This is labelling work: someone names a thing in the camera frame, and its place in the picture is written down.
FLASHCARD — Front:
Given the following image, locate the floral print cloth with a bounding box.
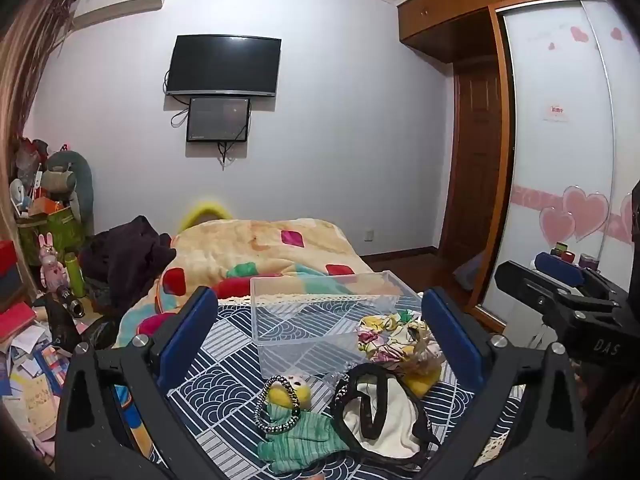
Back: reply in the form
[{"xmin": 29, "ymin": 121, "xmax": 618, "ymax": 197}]
[{"xmin": 357, "ymin": 310, "xmax": 432, "ymax": 364}]

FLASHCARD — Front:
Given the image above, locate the brown wooden door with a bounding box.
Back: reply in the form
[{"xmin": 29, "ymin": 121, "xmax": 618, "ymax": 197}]
[{"xmin": 439, "ymin": 62, "xmax": 516, "ymax": 262}]

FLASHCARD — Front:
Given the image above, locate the small yellow white plush toy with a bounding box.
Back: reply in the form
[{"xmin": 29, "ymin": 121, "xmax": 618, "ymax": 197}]
[{"xmin": 265, "ymin": 374, "xmax": 314, "ymax": 411}]

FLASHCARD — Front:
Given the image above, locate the pink bunny toy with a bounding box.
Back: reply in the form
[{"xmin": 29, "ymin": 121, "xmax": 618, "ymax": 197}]
[{"xmin": 37, "ymin": 232, "xmax": 72, "ymax": 292}]

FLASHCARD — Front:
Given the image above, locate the wooden overhead cabinet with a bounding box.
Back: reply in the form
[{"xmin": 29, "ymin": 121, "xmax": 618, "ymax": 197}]
[{"xmin": 397, "ymin": 0, "xmax": 607, "ymax": 64}]

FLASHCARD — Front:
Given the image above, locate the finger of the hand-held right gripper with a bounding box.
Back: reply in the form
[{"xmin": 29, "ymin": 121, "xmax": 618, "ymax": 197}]
[
  {"xmin": 533, "ymin": 251, "xmax": 627, "ymax": 302},
  {"xmin": 494, "ymin": 260, "xmax": 626, "ymax": 318}
]

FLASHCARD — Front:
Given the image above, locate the green bottle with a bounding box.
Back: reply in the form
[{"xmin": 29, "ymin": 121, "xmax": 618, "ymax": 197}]
[{"xmin": 63, "ymin": 251, "xmax": 87, "ymax": 299}]

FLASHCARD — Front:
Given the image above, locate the white air conditioner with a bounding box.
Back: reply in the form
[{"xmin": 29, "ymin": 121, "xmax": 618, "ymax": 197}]
[{"xmin": 72, "ymin": 0, "xmax": 171, "ymax": 29}]

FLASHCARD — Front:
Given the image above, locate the grey green plush toy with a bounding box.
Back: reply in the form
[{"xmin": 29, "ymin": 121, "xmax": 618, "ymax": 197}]
[{"xmin": 42, "ymin": 148, "xmax": 96, "ymax": 239}]

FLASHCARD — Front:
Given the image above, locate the black and white beaded bracelet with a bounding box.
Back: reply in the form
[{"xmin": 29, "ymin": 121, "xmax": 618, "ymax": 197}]
[{"xmin": 253, "ymin": 375, "xmax": 304, "ymax": 436}]

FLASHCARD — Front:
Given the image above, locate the red book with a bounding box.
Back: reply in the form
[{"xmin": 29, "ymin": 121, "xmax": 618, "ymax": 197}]
[{"xmin": 0, "ymin": 302, "xmax": 37, "ymax": 342}]

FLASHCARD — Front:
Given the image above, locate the dark clothing pile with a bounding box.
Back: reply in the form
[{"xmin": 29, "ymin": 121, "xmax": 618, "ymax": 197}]
[{"xmin": 79, "ymin": 215, "xmax": 177, "ymax": 312}]

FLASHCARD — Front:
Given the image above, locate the red box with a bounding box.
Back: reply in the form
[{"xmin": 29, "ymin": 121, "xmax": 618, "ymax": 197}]
[{"xmin": 0, "ymin": 240, "xmax": 19, "ymax": 274}]

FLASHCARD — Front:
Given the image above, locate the colourful printed fleece blanket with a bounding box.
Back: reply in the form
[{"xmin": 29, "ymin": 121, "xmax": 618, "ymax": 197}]
[{"xmin": 114, "ymin": 217, "xmax": 386, "ymax": 351}]

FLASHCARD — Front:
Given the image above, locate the black camera lens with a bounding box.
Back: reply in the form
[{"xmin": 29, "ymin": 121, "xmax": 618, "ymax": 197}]
[{"xmin": 54, "ymin": 285, "xmax": 87, "ymax": 319}]

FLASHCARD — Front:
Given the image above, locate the green striped knit glove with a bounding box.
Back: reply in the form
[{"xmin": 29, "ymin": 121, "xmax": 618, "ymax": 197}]
[{"xmin": 257, "ymin": 402, "xmax": 352, "ymax": 474}]

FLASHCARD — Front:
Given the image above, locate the yellow fuzzy item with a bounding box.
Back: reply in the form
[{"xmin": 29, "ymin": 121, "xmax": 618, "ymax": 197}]
[{"xmin": 178, "ymin": 202, "xmax": 234, "ymax": 234}]

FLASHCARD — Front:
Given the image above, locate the wall-mounted black television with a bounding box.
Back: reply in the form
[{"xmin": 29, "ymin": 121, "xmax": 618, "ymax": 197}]
[{"xmin": 165, "ymin": 34, "xmax": 282, "ymax": 97}]

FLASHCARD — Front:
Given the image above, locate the white cloth with black trim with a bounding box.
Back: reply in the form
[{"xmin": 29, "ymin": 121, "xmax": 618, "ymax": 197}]
[{"xmin": 332, "ymin": 362, "xmax": 442, "ymax": 467}]

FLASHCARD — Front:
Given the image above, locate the pile of papers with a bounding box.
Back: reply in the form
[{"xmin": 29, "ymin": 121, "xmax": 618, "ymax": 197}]
[{"xmin": 0, "ymin": 324, "xmax": 77, "ymax": 457}]

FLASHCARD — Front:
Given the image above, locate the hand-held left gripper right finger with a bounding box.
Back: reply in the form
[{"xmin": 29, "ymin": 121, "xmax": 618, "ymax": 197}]
[{"xmin": 420, "ymin": 287, "xmax": 588, "ymax": 480}]

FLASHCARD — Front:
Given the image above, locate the white heart print sliding door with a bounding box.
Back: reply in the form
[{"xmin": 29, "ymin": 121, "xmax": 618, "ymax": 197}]
[{"xmin": 492, "ymin": 0, "xmax": 640, "ymax": 335}]

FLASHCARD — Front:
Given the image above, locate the brown curtain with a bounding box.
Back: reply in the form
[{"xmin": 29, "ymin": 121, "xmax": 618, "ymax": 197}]
[{"xmin": 0, "ymin": 0, "xmax": 77, "ymax": 242}]

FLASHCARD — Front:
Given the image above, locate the clear plastic storage box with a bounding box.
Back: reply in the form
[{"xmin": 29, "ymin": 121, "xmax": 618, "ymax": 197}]
[{"xmin": 250, "ymin": 270, "xmax": 418, "ymax": 380}]

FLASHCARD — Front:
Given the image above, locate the blue wave pattern bed sheet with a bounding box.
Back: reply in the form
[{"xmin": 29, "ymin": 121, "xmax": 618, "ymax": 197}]
[{"xmin": 114, "ymin": 290, "xmax": 532, "ymax": 480}]

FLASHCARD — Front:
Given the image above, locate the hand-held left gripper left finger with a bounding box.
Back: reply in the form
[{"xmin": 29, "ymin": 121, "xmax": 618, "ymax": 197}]
[{"xmin": 55, "ymin": 286, "xmax": 221, "ymax": 480}]

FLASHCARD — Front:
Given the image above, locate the green shopping bag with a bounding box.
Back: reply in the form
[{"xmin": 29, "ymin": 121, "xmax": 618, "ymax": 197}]
[{"xmin": 17, "ymin": 206, "xmax": 87, "ymax": 267}]

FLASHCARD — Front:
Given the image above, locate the small black wall monitor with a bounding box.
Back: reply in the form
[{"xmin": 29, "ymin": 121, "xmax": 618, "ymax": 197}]
[{"xmin": 186, "ymin": 97, "xmax": 251, "ymax": 144}]

